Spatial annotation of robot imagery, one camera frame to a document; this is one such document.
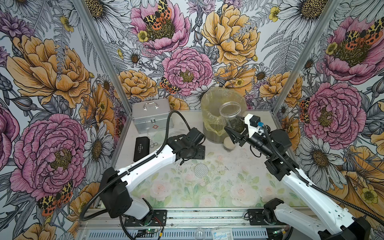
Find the silver first aid case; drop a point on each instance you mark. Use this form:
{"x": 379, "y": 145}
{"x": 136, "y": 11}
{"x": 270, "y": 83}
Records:
{"x": 151, "y": 116}

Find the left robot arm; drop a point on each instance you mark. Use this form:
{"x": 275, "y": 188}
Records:
{"x": 116, "y": 185}

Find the closed beige lid jar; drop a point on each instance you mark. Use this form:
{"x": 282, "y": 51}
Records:
{"x": 228, "y": 145}

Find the yellow bin liner bag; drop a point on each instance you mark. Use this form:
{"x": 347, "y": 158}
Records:
{"x": 211, "y": 102}

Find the surgical label box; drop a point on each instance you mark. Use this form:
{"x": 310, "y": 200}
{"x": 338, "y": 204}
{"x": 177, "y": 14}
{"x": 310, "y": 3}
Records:
{"x": 222, "y": 234}

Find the aluminium front rail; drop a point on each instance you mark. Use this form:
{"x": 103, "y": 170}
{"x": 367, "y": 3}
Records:
{"x": 180, "y": 218}

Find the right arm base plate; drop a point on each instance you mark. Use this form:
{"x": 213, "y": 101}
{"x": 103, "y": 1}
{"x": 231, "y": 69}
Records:
{"x": 257, "y": 217}

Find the black rectangular case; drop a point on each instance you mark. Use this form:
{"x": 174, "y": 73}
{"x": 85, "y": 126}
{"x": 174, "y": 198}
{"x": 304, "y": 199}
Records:
{"x": 142, "y": 148}

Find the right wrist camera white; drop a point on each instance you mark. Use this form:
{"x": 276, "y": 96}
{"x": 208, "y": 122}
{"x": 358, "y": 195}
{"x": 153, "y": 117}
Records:
{"x": 254, "y": 125}

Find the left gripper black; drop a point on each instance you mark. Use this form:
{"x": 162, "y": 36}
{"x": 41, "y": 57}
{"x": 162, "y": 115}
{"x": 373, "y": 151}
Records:
{"x": 200, "y": 153}

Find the peeled foil seal disc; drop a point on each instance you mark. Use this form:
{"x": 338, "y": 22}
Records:
{"x": 201, "y": 170}

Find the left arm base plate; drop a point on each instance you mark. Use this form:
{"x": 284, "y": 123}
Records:
{"x": 155, "y": 218}

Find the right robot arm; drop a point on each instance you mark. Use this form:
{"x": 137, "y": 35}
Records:
{"x": 331, "y": 222}

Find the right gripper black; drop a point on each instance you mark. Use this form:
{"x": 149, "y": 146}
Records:
{"x": 238, "y": 135}

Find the small metal scissors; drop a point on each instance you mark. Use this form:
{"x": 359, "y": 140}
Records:
{"x": 153, "y": 143}

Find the foil tea jar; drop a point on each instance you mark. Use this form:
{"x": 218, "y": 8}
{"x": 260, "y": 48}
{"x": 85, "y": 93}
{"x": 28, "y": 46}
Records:
{"x": 231, "y": 112}

